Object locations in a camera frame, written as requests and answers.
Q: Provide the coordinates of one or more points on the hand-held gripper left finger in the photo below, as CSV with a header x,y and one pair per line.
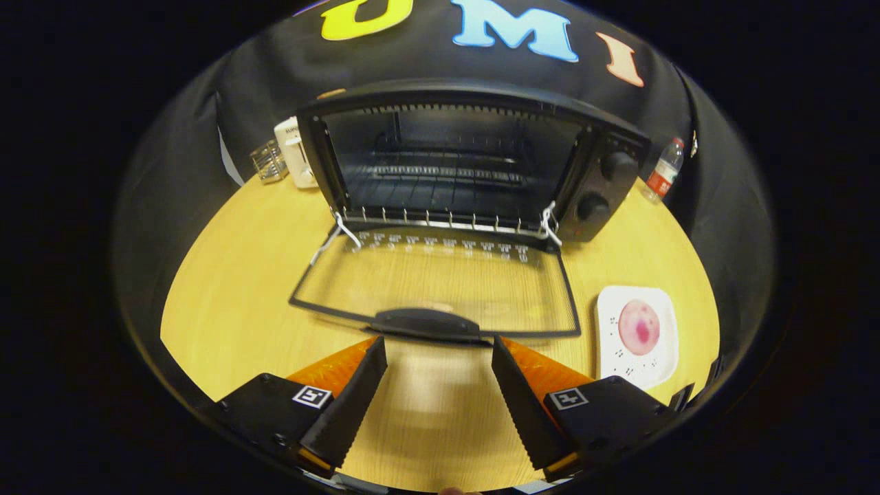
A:
x,y
354,405

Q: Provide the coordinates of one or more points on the black toaster oven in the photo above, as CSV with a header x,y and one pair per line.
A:
x,y
599,184

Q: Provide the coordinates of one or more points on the round pink ham slice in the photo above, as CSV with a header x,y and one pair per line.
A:
x,y
639,326

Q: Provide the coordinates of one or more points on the white square plate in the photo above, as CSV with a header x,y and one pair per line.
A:
x,y
612,344

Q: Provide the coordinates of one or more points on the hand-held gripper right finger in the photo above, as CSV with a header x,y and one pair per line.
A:
x,y
526,405

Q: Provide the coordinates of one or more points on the black backdrop cloth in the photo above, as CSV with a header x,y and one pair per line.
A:
x,y
275,75

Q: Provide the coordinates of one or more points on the white bread toaster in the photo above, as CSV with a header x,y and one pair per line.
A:
x,y
295,158

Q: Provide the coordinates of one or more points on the red label water bottle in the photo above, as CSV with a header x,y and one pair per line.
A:
x,y
665,175

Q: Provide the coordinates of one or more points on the brown bread slice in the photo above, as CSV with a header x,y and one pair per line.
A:
x,y
331,93

